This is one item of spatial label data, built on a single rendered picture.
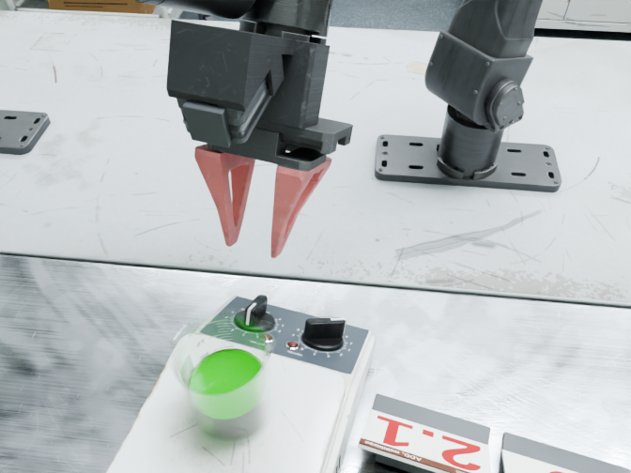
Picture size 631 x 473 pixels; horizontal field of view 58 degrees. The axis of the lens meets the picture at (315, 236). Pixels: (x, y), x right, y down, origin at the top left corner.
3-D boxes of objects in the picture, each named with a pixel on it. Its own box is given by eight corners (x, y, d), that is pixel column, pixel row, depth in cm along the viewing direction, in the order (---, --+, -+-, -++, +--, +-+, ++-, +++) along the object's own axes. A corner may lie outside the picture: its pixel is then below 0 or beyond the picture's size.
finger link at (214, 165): (278, 276, 38) (300, 137, 35) (182, 250, 40) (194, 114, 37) (307, 247, 44) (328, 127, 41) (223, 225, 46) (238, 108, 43)
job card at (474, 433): (376, 394, 46) (379, 369, 43) (489, 429, 44) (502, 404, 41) (355, 467, 42) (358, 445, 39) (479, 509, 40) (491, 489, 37)
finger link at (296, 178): (289, 279, 38) (312, 140, 35) (192, 252, 40) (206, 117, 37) (317, 249, 44) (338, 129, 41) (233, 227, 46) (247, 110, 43)
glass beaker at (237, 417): (201, 465, 34) (176, 404, 28) (184, 387, 37) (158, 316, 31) (298, 433, 35) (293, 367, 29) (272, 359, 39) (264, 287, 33)
